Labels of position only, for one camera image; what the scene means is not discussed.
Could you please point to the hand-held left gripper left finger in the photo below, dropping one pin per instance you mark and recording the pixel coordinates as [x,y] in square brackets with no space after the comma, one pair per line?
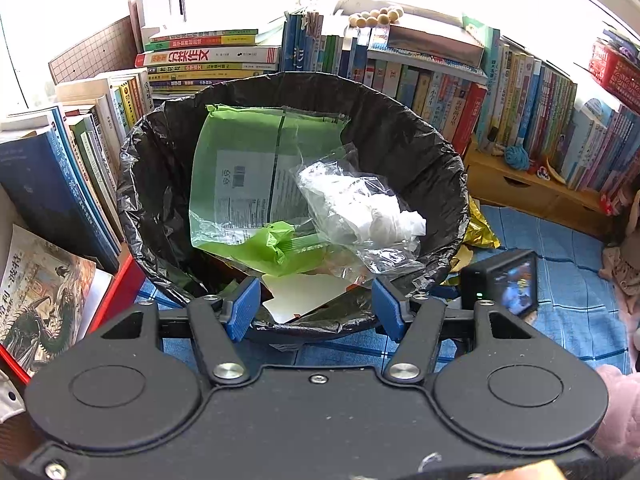
[242,310]

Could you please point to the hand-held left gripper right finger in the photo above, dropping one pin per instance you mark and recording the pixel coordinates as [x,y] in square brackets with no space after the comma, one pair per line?
[392,310]

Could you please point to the large gold foil wrapper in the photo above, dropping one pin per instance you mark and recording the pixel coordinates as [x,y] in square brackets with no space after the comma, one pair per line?
[480,232]

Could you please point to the white paper sheet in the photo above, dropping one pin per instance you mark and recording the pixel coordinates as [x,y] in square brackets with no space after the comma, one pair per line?
[305,297]

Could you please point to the clear plastic bag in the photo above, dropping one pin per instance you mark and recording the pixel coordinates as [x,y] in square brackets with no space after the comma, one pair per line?
[345,240]

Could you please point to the white tissue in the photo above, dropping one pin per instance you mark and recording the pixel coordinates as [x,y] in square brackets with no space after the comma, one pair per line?
[370,205]

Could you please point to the green plastic bag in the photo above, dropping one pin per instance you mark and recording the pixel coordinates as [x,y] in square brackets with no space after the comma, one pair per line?
[240,170]

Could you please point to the bin with black liner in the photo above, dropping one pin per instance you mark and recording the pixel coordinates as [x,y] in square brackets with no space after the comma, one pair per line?
[160,170]

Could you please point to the blue checkered mat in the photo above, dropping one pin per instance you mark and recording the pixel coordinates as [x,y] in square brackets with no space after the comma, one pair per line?
[575,280]

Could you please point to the wooden drawer shelf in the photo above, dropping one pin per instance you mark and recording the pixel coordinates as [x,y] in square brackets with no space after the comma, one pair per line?
[525,195]

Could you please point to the red tray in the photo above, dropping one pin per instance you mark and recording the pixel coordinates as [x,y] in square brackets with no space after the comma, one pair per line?
[127,280]

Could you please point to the doll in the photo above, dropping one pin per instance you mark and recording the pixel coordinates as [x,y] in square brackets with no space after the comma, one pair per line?
[622,255]

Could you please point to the small yellow curved toy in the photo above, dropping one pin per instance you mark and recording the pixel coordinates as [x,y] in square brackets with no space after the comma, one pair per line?
[555,172]

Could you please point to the blue yarn ball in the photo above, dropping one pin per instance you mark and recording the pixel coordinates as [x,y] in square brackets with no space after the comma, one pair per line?
[516,156]

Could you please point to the pink fleece clothing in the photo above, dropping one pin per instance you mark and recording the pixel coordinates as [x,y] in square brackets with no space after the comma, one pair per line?
[620,410]

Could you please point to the long row of colourful books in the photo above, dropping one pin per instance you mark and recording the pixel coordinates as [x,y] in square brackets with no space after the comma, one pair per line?
[530,105]

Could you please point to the dragon illustrated book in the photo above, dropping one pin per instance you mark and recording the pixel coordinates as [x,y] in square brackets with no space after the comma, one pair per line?
[40,300]

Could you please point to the short row of dark books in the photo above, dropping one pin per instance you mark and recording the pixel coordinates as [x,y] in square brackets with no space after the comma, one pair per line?
[55,185]

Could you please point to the red plastic basket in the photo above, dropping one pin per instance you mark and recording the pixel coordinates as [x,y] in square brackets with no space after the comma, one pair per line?
[617,72]

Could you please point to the thick grey book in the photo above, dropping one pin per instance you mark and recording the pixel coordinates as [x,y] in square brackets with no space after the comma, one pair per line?
[430,42]

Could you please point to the stack of flat-lying books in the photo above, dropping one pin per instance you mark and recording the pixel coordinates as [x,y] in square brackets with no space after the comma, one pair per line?
[210,57]

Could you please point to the grid pattern board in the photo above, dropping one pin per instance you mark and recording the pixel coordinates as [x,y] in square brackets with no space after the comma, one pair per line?
[90,50]

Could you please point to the white paper box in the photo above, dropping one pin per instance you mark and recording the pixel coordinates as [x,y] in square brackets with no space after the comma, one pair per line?
[157,15]

